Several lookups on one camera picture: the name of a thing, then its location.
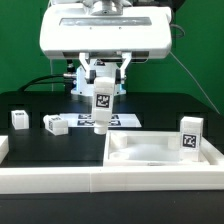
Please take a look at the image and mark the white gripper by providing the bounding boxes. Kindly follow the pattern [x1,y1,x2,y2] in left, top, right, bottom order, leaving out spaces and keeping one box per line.
[40,3,172,84]

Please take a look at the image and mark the white square table top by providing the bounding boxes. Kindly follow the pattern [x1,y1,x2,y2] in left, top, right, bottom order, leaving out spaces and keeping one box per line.
[103,130,224,166]

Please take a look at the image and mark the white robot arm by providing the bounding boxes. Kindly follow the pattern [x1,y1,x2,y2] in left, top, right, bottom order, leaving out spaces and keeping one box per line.
[39,0,173,97]

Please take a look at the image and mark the white sheet with tag markers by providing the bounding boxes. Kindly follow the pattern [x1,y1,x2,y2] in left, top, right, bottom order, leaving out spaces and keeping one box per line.
[60,113,141,128]

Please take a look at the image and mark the white U-shaped obstacle fence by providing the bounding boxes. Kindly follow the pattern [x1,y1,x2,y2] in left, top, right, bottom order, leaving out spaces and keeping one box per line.
[0,133,224,195]

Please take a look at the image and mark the black cable bundle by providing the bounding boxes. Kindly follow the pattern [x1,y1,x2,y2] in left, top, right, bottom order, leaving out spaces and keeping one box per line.
[17,73,78,93]

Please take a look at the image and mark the grey thin cable left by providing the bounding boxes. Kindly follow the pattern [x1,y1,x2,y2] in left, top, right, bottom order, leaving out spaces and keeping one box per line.
[49,59,55,92]

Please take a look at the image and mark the grey thin cable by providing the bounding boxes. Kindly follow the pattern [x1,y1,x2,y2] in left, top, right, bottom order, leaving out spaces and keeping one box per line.
[169,51,221,116]
[49,59,55,92]

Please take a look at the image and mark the grey thin cable right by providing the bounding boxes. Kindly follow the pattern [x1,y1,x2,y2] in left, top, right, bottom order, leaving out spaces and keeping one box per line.
[169,51,221,116]

